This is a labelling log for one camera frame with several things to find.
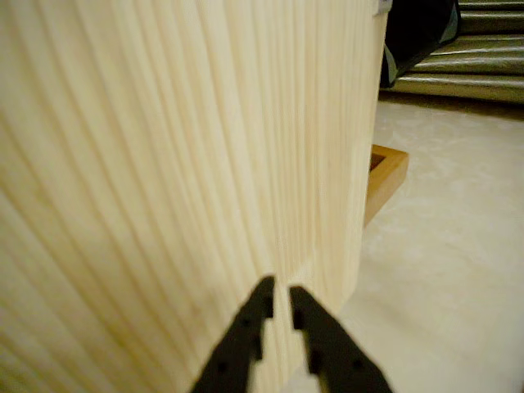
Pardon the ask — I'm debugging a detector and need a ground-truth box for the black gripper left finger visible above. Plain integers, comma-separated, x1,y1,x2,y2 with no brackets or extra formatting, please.
191,274,277,393

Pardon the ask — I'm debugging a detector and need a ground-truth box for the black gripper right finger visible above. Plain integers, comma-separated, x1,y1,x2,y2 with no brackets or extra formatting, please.
288,285,395,393

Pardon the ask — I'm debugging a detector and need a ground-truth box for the silver pleated mat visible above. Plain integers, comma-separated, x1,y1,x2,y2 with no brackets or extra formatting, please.
378,0,524,108

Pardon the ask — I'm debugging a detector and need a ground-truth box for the black bag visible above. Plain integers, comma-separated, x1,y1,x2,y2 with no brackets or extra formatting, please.
379,0,463,89

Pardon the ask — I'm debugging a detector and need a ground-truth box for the wooden frame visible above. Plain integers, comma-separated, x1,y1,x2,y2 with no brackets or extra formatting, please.
363,143,410,227

